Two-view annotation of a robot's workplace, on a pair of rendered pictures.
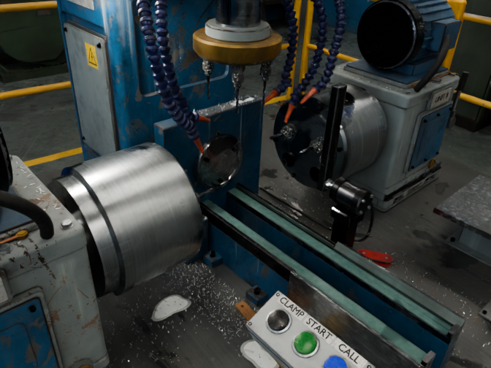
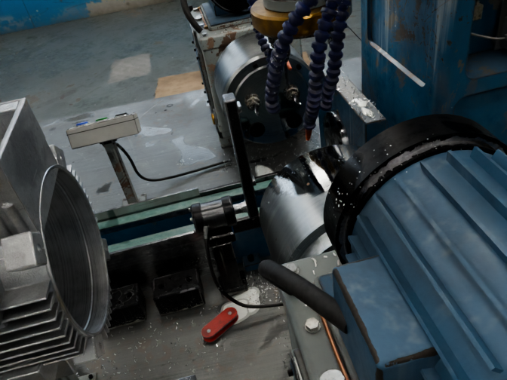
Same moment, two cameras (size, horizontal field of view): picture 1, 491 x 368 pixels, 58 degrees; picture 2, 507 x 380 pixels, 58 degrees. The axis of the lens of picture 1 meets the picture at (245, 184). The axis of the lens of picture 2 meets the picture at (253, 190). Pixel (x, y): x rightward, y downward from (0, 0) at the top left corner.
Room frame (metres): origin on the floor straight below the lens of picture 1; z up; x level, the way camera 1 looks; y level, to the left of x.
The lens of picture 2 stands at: (1.33, -0.72, 1.59)
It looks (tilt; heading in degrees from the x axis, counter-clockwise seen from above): 38 degrees down; 128
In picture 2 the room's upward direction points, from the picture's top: 11 degrees counter-clockwise
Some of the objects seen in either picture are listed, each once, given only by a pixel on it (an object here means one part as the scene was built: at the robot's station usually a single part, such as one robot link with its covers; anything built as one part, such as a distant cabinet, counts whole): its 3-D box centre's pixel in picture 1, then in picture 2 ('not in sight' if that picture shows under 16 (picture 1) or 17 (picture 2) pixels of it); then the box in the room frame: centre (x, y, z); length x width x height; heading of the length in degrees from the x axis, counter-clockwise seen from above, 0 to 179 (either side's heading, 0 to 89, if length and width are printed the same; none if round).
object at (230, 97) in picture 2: (331, 140); (241, 160); (0.89, -0.18, 1.12); 0.04 x 0.03 x 0.26; 43
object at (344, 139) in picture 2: (220, 163); (335, 143); (0.96, 0.07, 1.02); 0.15 x 0.02 x 0.15; 133
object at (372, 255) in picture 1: (374, 258); (219, 324); (0.87, -0.34, 0.81); 0.09 x 0.03 x 0.02; 74
